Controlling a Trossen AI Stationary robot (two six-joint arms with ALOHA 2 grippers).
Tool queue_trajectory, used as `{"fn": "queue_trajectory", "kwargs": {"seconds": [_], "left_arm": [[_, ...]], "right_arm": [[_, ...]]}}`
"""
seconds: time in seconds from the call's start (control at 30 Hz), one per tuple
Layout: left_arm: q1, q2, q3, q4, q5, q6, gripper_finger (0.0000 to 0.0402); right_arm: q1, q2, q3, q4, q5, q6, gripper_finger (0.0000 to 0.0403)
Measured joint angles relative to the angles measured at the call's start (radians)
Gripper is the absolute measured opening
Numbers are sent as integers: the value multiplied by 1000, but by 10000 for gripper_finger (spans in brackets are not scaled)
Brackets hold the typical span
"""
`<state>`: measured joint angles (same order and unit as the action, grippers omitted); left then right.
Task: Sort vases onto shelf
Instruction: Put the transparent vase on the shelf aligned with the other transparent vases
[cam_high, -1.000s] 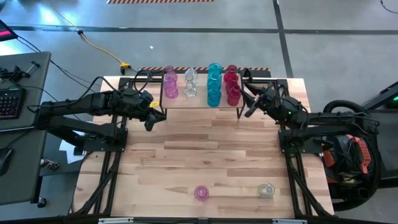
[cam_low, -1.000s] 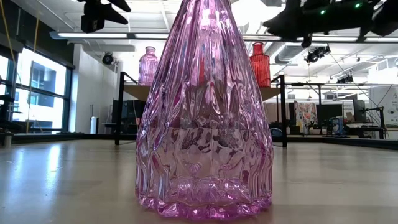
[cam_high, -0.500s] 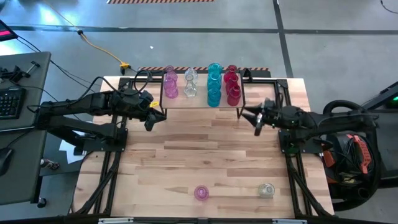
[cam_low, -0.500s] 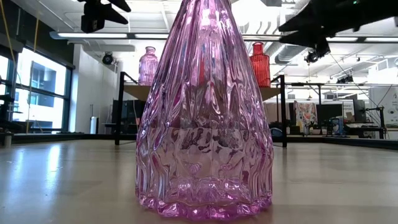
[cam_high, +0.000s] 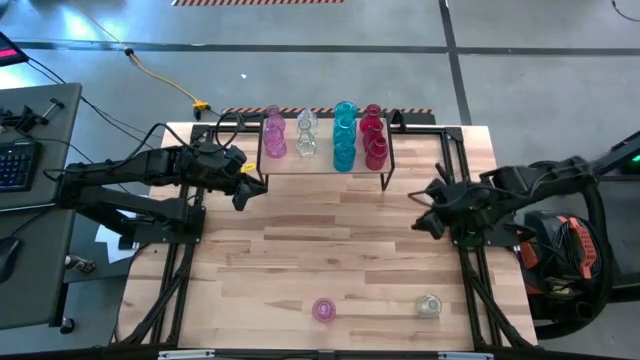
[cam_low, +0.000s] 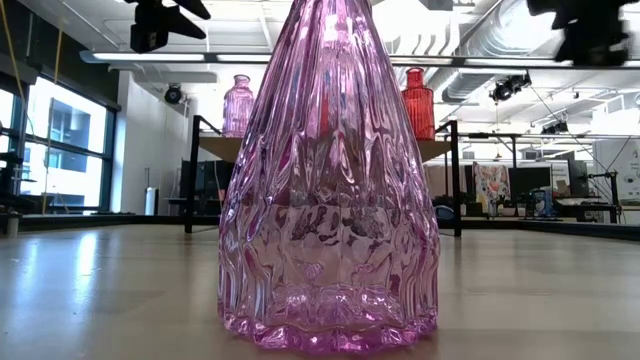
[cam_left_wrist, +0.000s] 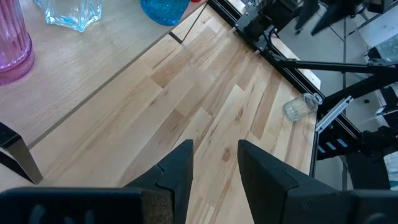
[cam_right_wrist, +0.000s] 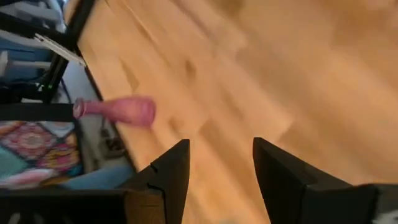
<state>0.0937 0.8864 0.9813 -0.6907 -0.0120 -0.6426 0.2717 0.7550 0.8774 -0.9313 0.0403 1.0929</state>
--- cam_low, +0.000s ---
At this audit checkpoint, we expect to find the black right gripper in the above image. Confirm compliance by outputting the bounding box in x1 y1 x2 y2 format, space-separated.
525 0 640 25

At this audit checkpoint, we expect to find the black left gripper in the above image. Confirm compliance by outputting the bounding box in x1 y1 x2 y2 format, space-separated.
123 0 213 41

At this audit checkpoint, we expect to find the pink ribbed glass bottle vase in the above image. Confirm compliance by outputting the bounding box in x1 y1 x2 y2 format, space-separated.
221 73 257 139

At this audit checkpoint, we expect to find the red ribbed cylinder glass vase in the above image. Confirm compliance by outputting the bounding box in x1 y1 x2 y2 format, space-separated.
400 66 437 142

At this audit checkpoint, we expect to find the pink cone-shaped glass vase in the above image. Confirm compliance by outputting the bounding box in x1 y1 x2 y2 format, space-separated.
217 0 442 355

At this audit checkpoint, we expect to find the long ceiling light strip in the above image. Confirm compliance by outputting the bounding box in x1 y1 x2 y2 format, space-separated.
79 48 274 65
389 55 571 69

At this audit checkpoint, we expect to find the round black ceiling spotlight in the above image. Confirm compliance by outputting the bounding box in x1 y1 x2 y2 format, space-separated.
163 83 184 105

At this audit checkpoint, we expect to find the black track spotlight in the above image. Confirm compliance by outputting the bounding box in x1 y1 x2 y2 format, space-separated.
489 73 532 104

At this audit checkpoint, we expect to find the black background cabinet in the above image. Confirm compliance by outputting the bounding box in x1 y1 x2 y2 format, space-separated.
179 159 236 226

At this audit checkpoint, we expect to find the black background monitor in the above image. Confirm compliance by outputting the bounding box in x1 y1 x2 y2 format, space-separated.
508 166 552 196

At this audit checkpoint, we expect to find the large window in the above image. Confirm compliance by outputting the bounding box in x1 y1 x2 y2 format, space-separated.
0 73 117 214

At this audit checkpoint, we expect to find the floral patterned panel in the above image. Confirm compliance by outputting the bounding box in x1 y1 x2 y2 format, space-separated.
472 162 511 216

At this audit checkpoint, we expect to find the white cylinder bin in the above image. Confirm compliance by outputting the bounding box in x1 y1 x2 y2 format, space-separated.
144 186 160 217

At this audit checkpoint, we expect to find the blue background machine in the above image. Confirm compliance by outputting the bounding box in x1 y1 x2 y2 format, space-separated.
532 188 554 217

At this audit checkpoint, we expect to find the black background stand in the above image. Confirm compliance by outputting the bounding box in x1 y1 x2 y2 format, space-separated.
552 169 624 225

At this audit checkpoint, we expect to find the wooden shelf with black frame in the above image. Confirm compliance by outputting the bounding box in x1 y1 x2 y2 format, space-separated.
183 113 462 238

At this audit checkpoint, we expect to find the white wall poster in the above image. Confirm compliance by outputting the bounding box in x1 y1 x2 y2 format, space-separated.
592 137 640 201

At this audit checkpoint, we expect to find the black aluminium table frame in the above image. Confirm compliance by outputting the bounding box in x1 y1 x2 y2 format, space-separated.
0 212 640 241

